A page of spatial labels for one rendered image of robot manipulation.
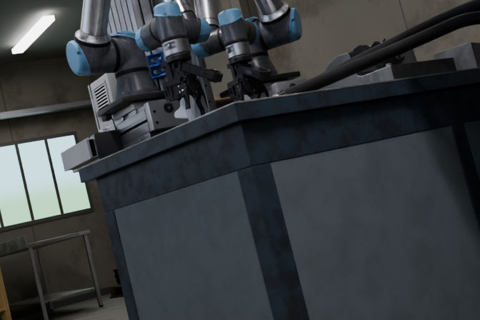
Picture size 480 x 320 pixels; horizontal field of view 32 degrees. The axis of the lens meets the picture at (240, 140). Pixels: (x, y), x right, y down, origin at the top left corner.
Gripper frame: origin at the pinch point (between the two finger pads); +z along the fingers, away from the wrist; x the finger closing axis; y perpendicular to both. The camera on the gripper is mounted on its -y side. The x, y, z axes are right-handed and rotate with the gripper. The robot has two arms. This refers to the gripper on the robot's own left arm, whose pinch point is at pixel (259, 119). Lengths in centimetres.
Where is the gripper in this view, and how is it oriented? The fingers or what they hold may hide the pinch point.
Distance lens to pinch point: 252.6
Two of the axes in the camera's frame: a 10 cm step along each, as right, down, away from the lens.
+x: -7.8, 1.4, -6.1
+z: 2.4, 9.7, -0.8
